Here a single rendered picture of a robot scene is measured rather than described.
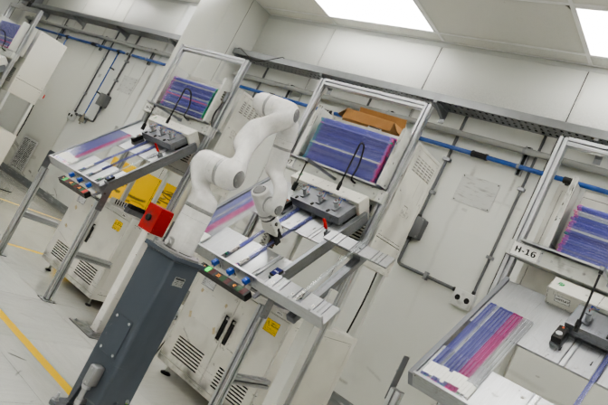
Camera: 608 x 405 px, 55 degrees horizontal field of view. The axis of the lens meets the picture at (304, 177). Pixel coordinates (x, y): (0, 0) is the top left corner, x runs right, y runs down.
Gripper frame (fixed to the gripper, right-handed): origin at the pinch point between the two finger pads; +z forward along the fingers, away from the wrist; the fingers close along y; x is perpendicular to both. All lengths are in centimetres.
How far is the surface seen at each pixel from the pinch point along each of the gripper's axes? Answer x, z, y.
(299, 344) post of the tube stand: 35, 8, -46
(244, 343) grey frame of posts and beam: 47, 11, -24
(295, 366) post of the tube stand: 41, 14, -49
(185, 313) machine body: 40, 43, 44
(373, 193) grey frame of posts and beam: -53, 2, -19
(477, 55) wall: -267, 39, 46
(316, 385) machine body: 17, 82, -21
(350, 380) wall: -41, 187, 24
